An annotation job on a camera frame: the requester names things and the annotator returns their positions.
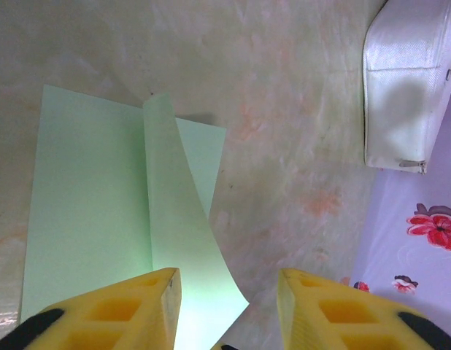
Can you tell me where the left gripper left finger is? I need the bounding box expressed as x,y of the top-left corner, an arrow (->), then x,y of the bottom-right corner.
2,267 -> 183,350

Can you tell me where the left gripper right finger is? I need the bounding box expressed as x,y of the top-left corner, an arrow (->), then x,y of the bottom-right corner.
277,268 -> 451,350

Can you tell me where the light green paper sheet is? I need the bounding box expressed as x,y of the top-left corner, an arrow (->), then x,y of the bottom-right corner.
19,83 -> 250,350

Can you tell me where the white zippered case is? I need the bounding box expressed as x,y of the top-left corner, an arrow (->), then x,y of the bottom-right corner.
362,0 -> 451,176

